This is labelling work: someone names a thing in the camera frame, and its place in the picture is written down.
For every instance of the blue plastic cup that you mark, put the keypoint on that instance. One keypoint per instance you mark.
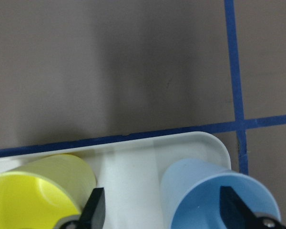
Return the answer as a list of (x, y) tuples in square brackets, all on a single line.
[(190, 194)]

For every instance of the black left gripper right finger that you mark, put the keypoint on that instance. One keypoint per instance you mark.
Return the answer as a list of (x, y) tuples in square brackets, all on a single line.
[(235, 214)]

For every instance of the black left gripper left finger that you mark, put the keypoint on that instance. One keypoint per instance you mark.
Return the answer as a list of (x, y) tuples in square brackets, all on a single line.
[(92, 216)]

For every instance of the cream serving tray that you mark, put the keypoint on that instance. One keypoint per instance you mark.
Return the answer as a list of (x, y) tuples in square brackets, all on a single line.
[(130, 172)]

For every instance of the yellow plastic cup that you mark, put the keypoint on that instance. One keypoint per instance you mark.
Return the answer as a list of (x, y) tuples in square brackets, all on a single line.
[(40, 193)]

